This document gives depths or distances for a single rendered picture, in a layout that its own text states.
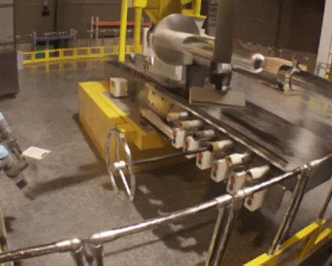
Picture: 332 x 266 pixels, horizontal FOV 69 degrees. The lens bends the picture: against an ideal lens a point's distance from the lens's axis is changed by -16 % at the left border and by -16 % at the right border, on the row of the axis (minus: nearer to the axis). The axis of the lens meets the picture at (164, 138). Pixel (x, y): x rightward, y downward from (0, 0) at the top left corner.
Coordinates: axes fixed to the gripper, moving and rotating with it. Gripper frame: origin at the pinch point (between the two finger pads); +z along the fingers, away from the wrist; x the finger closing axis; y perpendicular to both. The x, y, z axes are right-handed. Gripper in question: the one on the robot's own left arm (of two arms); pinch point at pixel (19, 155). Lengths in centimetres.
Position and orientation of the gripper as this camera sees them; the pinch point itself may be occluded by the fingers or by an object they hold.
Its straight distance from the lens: 188.5
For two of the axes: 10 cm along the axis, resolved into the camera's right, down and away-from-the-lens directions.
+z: 3.4, 8.2, 4.6
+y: 8.3, -4.9, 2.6
